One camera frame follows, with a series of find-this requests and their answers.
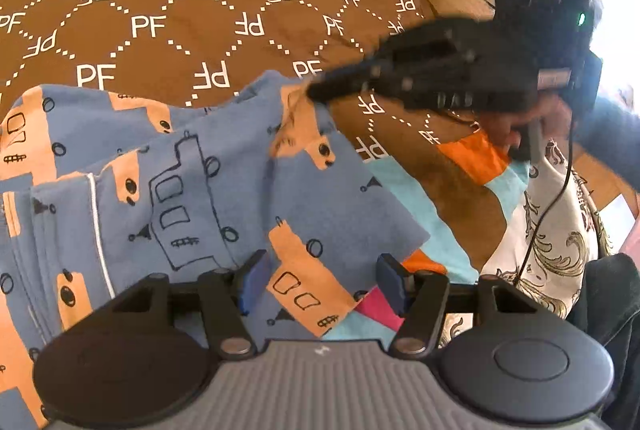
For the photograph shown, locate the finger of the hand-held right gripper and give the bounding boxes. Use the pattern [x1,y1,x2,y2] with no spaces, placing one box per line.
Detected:
[309,19,496,94]
[312,61,493,111]

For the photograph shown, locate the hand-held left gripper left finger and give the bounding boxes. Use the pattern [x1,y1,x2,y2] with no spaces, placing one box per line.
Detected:
[107,250,273,357]

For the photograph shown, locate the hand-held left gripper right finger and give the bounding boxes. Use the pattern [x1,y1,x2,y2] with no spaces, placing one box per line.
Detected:
[376,253,538,359]

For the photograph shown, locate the blue pants with orange print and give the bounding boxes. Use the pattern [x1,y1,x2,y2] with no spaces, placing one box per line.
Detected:
[0,70,433,430]

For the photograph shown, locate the person's right forearm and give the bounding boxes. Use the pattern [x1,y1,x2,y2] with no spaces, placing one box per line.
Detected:
[570,98,640,191]

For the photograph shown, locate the person's right hand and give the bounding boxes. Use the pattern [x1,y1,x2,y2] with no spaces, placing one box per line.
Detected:
[472,93,576,157]

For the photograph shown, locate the colourful patchwork blanket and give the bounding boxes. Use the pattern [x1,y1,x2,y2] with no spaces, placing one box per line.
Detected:
[320,130,531,346]

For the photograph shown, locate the white floral bed sheet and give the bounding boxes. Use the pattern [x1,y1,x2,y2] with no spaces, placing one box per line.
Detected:
[440,140,617,346]

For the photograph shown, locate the black garment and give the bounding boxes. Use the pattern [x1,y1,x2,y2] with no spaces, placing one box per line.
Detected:
[565,254,640,411]

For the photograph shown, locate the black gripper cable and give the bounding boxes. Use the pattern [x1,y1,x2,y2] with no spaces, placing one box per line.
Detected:
[515,110,576,291]

